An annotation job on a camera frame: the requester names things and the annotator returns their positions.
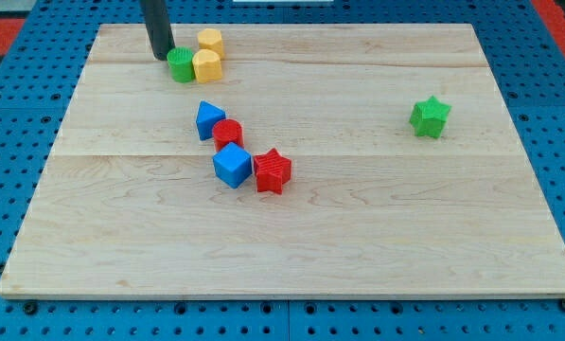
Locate red cylinder block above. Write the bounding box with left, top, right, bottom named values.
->
left=212, top=118, right=244, bottom=152

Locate yellow hexagon block rear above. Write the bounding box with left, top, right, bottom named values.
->
left=197, top=28, right=225, bottom=59

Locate blue triangle block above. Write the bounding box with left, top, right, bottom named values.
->
left=195, top=100, right=226, bottom=140

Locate green star block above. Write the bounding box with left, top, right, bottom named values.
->
left=409, top=96, right=451, bottom=138

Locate yellow heart block front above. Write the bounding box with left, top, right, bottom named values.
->
left=192, top=49, right=222, bottom=83

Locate blue cube block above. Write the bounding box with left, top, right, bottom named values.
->
left=212, top=142, right=253, bottom=188

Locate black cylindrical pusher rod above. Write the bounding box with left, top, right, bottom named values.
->
left=139, top=0, right=175, bottom=61

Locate green cylinder block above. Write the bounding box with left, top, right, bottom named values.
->
left=167, top=46, right=195, bottom=83

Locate red star block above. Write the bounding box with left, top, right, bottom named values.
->
left=253, top=148, right=292, bottom=194

